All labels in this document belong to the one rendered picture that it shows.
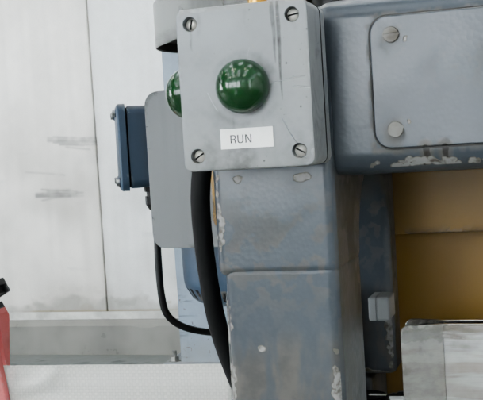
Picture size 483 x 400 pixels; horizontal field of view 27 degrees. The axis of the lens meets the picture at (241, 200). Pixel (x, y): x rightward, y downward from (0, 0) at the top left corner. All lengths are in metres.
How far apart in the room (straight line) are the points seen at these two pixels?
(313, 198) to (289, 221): 0.02
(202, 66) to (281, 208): 0.10
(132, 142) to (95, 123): 5.31
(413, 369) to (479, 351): 0.05
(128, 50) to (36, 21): 0.66
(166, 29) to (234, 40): 0.51
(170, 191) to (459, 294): 0.32
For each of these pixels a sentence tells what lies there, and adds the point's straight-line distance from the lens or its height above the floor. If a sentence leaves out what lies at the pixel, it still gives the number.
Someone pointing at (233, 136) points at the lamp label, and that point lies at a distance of 0.55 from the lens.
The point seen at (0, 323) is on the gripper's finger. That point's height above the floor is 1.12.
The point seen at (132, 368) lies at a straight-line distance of 0.83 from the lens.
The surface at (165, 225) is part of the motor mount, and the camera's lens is 1.03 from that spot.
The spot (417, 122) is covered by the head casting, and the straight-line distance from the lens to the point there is 0.58.
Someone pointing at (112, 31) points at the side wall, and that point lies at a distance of 6.31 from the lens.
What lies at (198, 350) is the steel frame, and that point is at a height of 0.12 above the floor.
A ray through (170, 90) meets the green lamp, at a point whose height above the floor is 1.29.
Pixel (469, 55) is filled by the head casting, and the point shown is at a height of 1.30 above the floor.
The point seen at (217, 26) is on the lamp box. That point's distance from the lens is 0.55.
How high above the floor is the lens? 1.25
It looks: 3 degrees down
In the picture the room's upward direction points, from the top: 3 degrees counter-clockwise
